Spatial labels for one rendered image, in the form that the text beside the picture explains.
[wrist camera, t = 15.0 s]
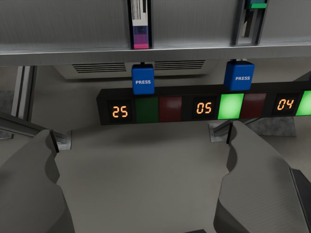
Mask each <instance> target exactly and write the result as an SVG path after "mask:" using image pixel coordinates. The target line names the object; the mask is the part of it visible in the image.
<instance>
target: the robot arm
mask: <svg viewBox="0 0 311 233"><path fill-rule="evenodd" d="M226 144H228V145H229V147H230V150H229V155H228V160H227V164H226V167H227V169H228V171H229V173H228V174H226V175H224V176H223V178H222V182H221V187H220V192H219V196H218V202H217V207H216V212H215V216H214V222H213V226H214V229H215V231H216V232H217V233H311V183H310V181H309V180H308V179H307V178H306V177H305V175H304V174H303V173H302V172H301V171H300V170H297V169H293V168H291V167H290V166H289V164H288V163H287V162H286V161H285V159H284V158H283V157H282V156H281V155H280V154H279V153H278V152H277V151H276V150H275V149H274V148H273V147H272V146H271V145H270V144H268V143H267V142H266V141H265V140H264V139H262V138H261V137H260V136H259V135H257V134H256V133H255V132H253V131H252V130H251V129H249V128H248V127H247V126H246V125H244V124H243V123H242V122H240V121H230V127H229V132H228V137H227V142H226ZM57 153H59V149H58V145H57V141H56V136H55V133H54V130H53V129H44V130H42V131H40V132H39V133H38V134H37V135H36V136H34V137H33V138H32V139H31V140H30V141H28V142H27V143H26V144H25V145H24V146H22V147H21V148H20V149H19V150H18V151H17V152H15V153H14V154H13V155H12V156H11V157H10V158H9V159H8V160H7V161H6V162H5V163H4V164H3V165H2V166H1V167H0V233H75V230H74V225H73V221H72V217H71V213H70V210H69V208H68V205H67V202H66V200H65V197H64V194H63V191H62V189H61V187H60V186H59V185H57V184H56V183H57V181H58V179H59V177H60V174H59V171H58V168H57V166H56V162H55V157H56V155H57Z"/></svg>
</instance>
